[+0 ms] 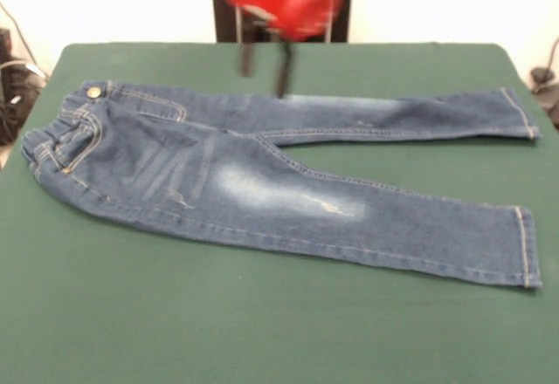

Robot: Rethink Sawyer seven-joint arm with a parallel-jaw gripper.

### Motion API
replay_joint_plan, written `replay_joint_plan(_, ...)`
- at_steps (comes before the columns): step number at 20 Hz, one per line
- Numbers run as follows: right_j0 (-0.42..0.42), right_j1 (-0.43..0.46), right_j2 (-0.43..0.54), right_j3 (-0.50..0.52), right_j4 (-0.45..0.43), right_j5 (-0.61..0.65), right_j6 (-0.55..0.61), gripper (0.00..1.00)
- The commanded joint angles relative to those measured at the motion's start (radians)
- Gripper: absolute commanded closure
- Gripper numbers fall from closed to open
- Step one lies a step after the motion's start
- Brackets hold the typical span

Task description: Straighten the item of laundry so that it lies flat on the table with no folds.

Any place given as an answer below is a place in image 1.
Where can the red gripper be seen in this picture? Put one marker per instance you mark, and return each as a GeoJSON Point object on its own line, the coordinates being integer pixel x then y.
{"type": "Point", "coordinates": [297, 8]}

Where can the blue denim jeans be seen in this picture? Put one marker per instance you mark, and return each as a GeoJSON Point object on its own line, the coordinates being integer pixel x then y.
{"type": "Point", "coordinates": [271, 209]}

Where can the dark green table cloth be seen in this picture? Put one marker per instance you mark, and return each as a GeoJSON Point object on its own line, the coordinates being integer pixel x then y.
{"type": "Point", "coordinates": [262, 336]}

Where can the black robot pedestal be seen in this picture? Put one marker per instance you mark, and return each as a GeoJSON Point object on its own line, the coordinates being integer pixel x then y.
{"type": "Point", "coordinates": [338, 32]}

